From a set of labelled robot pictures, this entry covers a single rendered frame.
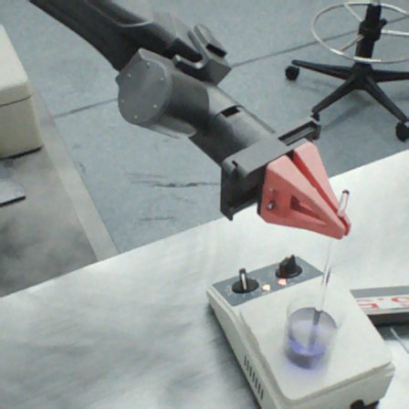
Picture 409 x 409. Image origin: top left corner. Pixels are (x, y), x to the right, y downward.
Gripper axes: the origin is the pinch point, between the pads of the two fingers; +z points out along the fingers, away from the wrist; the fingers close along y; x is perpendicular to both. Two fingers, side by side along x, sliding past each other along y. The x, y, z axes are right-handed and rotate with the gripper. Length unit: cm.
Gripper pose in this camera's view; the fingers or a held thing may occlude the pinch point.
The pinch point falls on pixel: (339, 225)
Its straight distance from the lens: 51.3
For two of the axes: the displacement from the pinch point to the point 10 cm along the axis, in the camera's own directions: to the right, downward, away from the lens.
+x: 0.0, 6.8, 7.3
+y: 8.0, -4.4, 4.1
